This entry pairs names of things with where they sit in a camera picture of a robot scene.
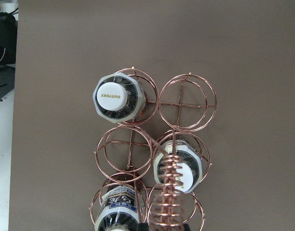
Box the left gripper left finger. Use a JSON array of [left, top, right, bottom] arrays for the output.
[[137, 223, 149, 231]]

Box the copper wire bottle basket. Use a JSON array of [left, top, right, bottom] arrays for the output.
[[89, 67, 217, 231]]

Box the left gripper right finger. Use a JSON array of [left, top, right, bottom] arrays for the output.
[[183, 223, 191, 231]]

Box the tea bottle near left gripper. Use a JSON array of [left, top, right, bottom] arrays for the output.
[[91, 173, 147, 231]]

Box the tea bottle middle basket slot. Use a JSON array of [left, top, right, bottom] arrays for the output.
[[153, 140, 203, 193]]

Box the black gripper parts pile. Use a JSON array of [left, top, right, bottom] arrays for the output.
[[0, 11, 18, 101]]

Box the tea bottle taken to tray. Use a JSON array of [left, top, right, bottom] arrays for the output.
[[93, 72, 146, 123]]

